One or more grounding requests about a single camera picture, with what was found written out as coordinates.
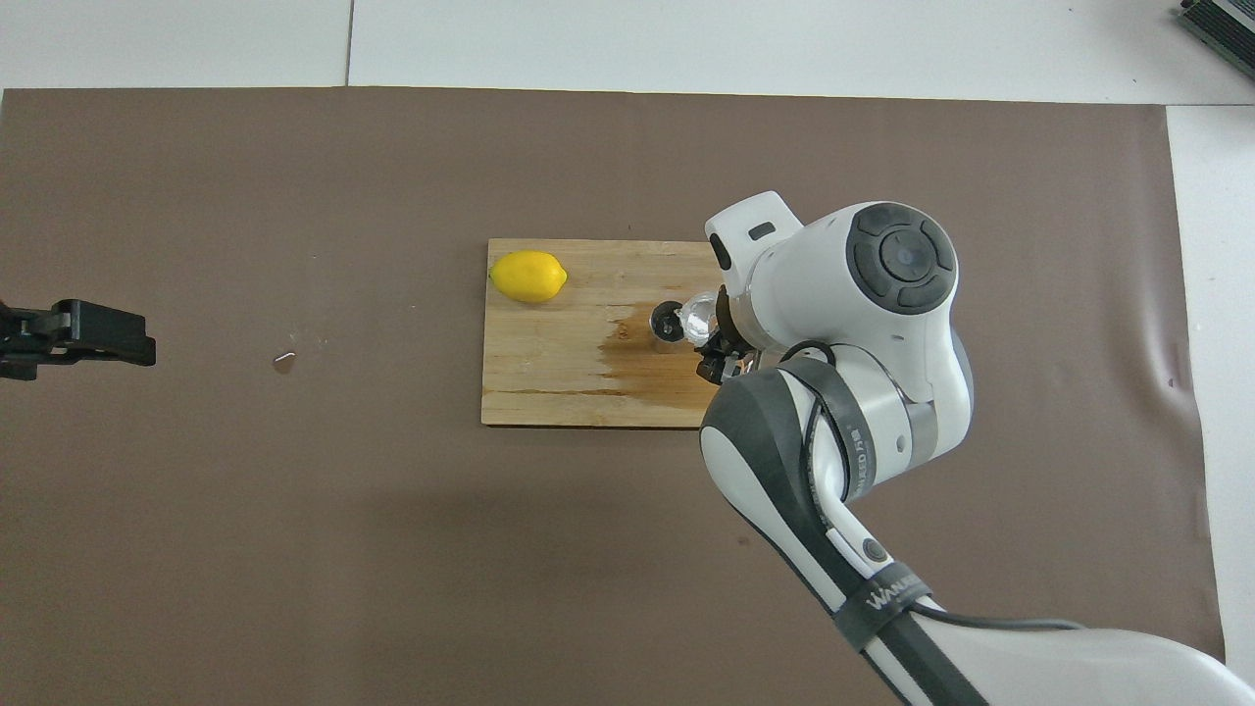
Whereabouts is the wooden cutting board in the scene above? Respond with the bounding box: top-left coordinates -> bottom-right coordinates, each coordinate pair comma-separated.
480,238 -> 727,429

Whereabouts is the yellow lemon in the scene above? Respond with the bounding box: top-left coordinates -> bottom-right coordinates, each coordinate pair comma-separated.
489,250 -> 570,305

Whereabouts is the brown paper table mat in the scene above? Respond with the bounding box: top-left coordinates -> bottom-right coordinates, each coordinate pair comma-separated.
0,86 -> 1231,706

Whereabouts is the grey ribbed metal device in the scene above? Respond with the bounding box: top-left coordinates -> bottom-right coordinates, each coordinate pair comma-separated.
1175,0 -> 1255,81

